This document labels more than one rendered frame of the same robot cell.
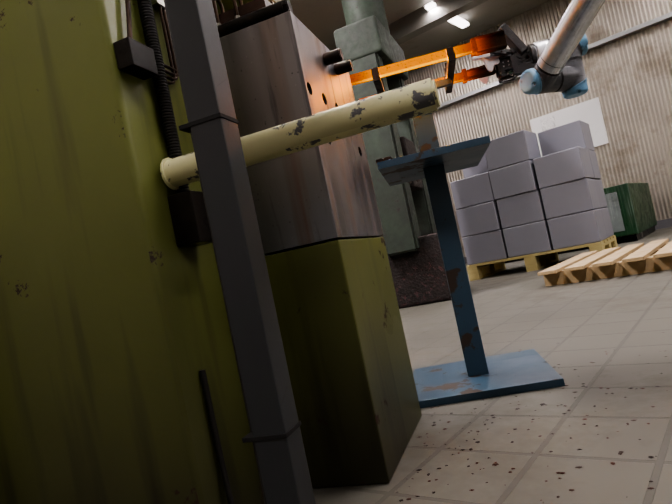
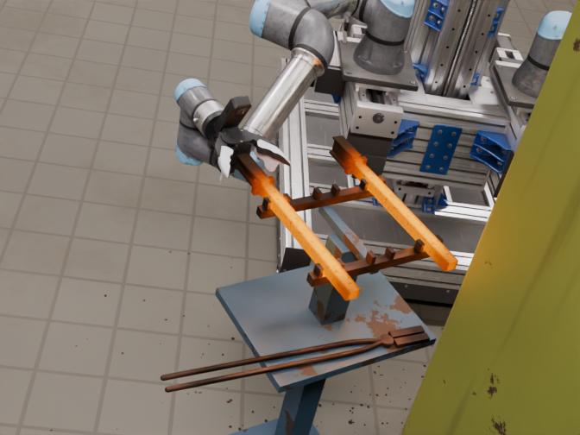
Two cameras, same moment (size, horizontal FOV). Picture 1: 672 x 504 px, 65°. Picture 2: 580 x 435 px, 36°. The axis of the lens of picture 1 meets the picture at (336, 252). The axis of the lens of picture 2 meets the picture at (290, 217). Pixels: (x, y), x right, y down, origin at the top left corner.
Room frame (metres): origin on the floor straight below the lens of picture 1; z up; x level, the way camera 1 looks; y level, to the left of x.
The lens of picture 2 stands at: (2.73, 0.54, 2.00)
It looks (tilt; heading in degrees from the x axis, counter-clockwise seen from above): 37 degrees down; 223
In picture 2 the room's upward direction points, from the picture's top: 13 degrees clockwise
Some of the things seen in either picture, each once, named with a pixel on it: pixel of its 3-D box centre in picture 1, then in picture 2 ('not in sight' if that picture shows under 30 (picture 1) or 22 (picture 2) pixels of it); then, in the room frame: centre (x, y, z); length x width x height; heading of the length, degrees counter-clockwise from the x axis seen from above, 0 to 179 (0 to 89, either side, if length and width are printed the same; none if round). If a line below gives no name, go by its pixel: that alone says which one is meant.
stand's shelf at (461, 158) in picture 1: (432, 164); (325, 316); (1.59, -0.34, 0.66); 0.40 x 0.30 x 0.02; 170
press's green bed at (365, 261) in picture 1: (274, 358); not in sight; (1.26, 0.20, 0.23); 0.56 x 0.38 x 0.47; 72
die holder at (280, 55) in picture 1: (235, 170); not in sight; (1.26, 0.20, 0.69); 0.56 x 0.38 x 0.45; 72
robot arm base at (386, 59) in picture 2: not in sight; (381, 47); (0.87, -0.97, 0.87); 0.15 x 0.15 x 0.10
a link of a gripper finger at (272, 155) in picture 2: (487, 62); (272, 160); (1.61, -0.58, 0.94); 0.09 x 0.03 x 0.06; 117
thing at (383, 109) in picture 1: (292, 137); not in sight; (0.78, 0.03, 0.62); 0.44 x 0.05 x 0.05; 72
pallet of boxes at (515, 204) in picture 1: (529, 202); not in sight; (5.31, -2.02, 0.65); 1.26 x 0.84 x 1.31; 54
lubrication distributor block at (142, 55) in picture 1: (136, 59); not in sight; (0.82, 0.24, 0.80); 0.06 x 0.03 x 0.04; 162
